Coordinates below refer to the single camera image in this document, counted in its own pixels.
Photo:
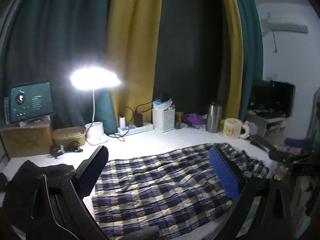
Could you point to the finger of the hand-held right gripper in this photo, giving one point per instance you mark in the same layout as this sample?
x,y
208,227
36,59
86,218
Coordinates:
x,y
295,142
262,143

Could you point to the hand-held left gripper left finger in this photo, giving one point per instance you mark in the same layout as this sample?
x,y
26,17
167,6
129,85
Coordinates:
x,y
92,170

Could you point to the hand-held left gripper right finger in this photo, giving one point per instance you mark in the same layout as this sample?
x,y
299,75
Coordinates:
x,y
225,175

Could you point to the blue yellow plaid shirt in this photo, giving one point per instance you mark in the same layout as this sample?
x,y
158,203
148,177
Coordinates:
x,y
162,185

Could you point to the cream cartoon mug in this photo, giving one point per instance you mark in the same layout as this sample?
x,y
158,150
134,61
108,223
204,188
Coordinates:
x,y
232,128

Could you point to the white desk lamp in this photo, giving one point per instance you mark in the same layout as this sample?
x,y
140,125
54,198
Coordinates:
x,y
96,132

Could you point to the tan oval lidded container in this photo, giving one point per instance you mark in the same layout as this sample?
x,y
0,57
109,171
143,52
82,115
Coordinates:
x,y
68,136

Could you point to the black monitor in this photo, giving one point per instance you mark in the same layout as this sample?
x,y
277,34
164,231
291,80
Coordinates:
x,y
272,97

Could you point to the stainless steel tumbler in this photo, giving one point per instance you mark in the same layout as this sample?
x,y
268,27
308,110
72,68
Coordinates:
x,y
215,120

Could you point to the white charger plug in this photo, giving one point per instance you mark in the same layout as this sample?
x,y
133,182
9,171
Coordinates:
x,y
122,122

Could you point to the white power strip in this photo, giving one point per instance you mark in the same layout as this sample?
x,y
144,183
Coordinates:
x,y
135,129

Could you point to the purple cloth item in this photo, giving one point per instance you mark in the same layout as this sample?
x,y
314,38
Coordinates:
x,y
192,118

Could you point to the black charger brick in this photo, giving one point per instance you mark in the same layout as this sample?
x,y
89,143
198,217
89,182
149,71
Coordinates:
x,y
138,120

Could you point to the white textured table cover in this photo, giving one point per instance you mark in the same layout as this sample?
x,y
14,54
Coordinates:
x,y
155,142

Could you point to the brown cardboard box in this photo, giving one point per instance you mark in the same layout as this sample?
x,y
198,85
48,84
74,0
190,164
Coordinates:
x,y
25,140

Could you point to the white woven basket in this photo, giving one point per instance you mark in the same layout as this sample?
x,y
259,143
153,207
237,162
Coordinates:
x,y
163,120

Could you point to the teal curtain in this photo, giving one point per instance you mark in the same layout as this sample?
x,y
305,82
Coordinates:
x,y
62,30
253,55

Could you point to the yellow curtain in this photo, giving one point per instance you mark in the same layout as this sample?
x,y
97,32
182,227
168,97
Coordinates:
x,y
233,55
135,42

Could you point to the white air conditioner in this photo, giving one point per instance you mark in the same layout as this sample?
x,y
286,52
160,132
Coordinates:
x,y
287,27

